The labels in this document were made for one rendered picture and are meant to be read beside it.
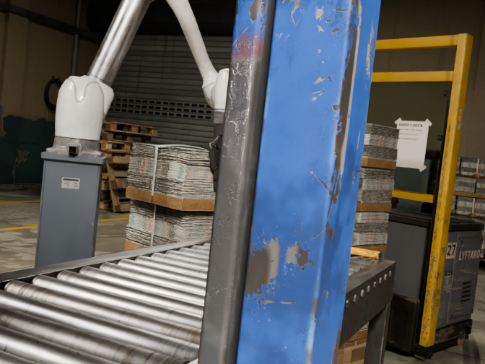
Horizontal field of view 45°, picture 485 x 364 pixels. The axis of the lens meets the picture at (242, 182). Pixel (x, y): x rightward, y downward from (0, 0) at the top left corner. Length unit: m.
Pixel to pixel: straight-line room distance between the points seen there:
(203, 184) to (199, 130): 8.10
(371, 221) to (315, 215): 2.81
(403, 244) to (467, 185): 3.69
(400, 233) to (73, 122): 2.30
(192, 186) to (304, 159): 1.81
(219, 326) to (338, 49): 0.20
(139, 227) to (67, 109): 0.63
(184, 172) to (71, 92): 0.48
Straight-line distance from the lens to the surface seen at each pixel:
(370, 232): 3.19
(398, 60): 9.30
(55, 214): 2.09
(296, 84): 0.38
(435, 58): 9.22
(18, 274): 1.19
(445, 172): 3.45
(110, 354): 0.83
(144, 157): 2.39
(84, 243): 2.09
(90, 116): 2.08
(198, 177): 2.19
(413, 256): 3.72
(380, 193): 3.22
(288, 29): 0.39
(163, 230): 2.31
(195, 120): 10.34
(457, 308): 3.91
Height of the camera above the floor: 1.08
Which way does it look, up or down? 3 degrees down
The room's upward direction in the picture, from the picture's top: 6 degrees clockwise
